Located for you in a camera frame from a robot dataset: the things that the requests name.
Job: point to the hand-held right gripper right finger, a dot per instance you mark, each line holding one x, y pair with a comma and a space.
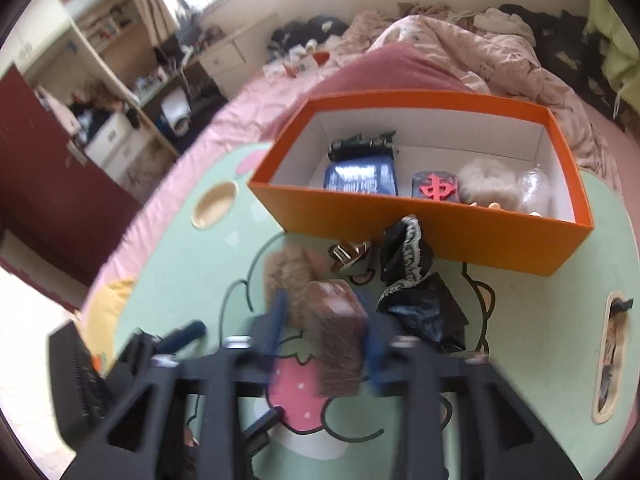
375, 360

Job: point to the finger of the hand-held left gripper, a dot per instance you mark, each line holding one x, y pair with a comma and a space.
187, 332
262, 422

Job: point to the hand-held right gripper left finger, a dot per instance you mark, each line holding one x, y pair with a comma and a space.
274, 345

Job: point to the brown fur hair clip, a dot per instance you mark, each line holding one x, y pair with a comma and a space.
337, 335

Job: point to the black lace garment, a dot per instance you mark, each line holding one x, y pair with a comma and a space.
415, 305

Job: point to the orange cardboard box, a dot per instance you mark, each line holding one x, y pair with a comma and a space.
500, 240

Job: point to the small doll figurine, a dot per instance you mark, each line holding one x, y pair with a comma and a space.
492, 205

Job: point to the green cartoon print desktop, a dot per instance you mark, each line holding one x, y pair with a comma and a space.
525, 320

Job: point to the brown fluffy pompom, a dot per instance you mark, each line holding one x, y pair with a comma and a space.
290, 280

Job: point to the blue block with red mark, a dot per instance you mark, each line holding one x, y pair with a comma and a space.
434, 187

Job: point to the blue card pack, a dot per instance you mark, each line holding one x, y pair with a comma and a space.
360, 175

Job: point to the white drawer cabinet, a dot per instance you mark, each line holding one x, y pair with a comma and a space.
110, 142

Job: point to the white fluffy pompom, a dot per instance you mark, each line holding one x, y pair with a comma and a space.
487, 180

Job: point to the dark red wardrobe door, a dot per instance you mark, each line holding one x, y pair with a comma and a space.
40, 175

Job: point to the dark toy car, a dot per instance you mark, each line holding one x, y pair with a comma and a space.
360, 144

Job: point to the white cylinder object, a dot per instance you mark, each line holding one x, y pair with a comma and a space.
175, 107

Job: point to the white bedside cabinet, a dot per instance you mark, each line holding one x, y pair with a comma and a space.
225, 57

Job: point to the small red white box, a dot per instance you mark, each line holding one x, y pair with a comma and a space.
300, 67

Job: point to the small red carton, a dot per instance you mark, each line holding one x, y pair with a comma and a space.
321, 56

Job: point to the white shelf unit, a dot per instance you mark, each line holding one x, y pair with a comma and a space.
95, 52

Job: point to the black clothes pile with stripes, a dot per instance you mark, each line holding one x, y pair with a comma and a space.
310, 32

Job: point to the pink floral quilt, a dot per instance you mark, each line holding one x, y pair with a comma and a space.
500, 60

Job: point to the white crumpled cloth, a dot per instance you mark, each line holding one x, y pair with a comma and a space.
500, 20

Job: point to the large black clothes pile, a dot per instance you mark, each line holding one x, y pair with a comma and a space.
565, 50

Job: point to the light green hanging cloth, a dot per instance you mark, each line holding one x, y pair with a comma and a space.
610, 50

